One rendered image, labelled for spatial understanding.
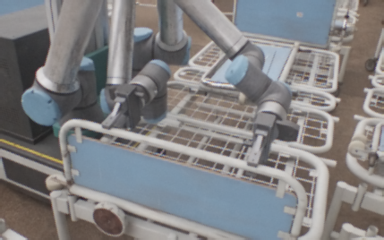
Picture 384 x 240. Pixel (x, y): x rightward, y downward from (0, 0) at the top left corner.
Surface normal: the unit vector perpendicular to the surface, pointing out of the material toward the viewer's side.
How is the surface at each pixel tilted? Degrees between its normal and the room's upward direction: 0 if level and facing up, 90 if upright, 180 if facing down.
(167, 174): 90
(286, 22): 90
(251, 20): 90
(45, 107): 95
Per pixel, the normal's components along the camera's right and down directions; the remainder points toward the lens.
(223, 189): -0.35, 0.45
